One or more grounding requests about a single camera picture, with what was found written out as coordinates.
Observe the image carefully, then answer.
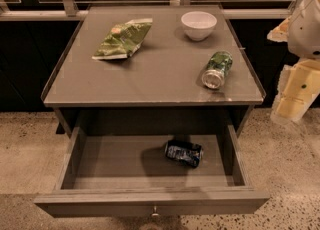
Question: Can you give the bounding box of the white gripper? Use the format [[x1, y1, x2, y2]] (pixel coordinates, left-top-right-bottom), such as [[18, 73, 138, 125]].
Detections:
[[267, 6, 320, 123]]

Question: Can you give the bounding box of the blue pepsi can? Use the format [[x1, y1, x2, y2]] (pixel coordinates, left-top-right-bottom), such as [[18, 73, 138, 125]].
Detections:
[[165, 140, 203, 168]]

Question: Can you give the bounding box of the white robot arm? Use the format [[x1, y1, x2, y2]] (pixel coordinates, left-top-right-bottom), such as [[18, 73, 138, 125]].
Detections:
[[267, 0, 320, 125]]

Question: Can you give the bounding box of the green soda can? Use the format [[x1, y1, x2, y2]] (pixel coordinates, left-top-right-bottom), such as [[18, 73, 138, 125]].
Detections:
[[201, 51, 233, 89]]

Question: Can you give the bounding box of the grey cabinet with counter top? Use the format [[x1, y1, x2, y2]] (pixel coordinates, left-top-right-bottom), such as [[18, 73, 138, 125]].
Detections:
[[42, 5, 265, 133]]

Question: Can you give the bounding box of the open grey top drawer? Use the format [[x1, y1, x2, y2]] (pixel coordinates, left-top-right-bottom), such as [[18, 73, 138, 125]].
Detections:
[[34, 125, 270, 217]]

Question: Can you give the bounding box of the silver drawer knob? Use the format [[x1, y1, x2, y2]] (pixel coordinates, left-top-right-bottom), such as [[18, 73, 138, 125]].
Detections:
[[151, 206, 159, 217]]

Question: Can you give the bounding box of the white ceramic bowl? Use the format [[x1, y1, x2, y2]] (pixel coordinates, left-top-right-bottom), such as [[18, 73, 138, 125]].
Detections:
[[181, 11, 217, 41]]

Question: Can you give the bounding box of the green chip bag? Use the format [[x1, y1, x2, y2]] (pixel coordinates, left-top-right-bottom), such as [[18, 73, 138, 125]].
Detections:
[[92, 18, 153, 60]]

